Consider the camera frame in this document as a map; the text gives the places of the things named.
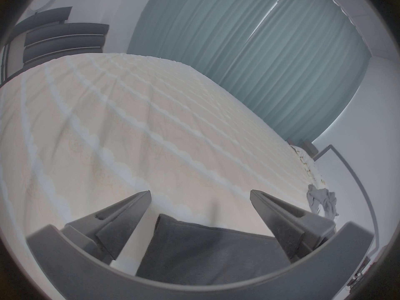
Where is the blue-green curtain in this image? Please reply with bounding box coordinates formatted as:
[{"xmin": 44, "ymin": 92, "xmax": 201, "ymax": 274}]
[{"xmin": 126, "ymin": 0, "xmax": 372, "ymax": 144}]

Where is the white printed pillow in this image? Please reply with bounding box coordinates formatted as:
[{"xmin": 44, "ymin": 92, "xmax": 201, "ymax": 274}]
[{"xmin": 291, "ymin": 146, "xmax": 327, "ymax": 188}]

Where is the bed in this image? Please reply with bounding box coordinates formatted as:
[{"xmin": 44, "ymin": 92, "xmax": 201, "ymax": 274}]
[{"xmin": 0, "ymin": 52, "xmax": 380, "ymax": 271}]

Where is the black T-shirt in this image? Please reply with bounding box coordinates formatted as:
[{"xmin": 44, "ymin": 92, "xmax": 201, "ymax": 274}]
[{"xmin": 135, "ymin": 214, "xmax": 293, "ymax": 285}]

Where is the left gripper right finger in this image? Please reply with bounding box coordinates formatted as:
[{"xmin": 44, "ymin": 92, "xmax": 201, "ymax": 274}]
[{"xmin": 250, "ymin": 189, "xmax": 337, "ymax": 259}]

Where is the pile of clothes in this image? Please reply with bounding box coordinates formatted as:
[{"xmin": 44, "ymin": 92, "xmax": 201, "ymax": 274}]
[{"xmin": 306, "ymin": 184, "xmax": 339, "ymax": 220}]

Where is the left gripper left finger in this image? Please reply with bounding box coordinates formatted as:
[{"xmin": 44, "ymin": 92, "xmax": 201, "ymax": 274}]
[{"xmin": 64, "ymin": 190, "xmax": 152, "ymax": 262}]

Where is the grey bedside table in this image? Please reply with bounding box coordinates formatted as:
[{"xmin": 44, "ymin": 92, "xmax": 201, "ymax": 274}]
[{"xmin": 287, "ymin": 138, "xmax": 318, "ymax": 153}]

